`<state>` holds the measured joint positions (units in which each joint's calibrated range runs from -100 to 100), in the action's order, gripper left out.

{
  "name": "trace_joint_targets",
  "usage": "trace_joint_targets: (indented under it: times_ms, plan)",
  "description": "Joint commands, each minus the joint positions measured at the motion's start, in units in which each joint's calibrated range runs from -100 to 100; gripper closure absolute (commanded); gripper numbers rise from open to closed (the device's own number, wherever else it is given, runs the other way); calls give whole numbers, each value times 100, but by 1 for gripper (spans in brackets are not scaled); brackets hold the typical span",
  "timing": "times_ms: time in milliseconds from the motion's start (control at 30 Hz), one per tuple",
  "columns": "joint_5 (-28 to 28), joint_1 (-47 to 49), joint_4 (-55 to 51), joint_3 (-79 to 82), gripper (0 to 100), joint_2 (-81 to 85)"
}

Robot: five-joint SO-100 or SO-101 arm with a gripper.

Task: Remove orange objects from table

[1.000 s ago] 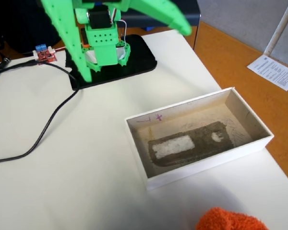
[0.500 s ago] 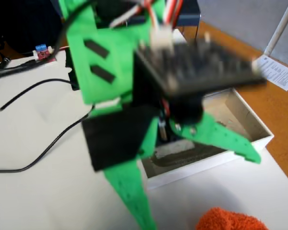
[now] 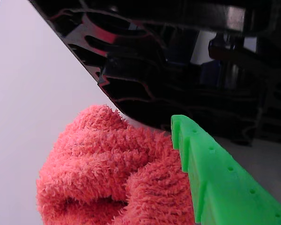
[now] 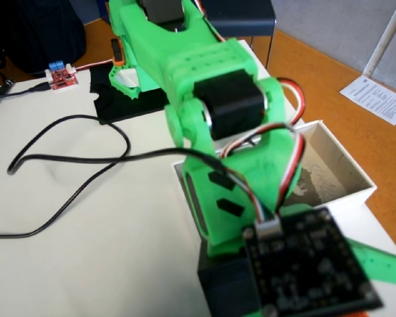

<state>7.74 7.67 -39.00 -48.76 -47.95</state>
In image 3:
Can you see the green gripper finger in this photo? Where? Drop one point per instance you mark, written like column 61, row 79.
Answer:
column 224, row 187

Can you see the black glossy plastic crate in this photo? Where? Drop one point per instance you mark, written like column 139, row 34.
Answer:
column 154, row 93

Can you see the fluffy orange-pink sock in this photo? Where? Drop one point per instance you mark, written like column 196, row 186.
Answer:
column 103, row 168

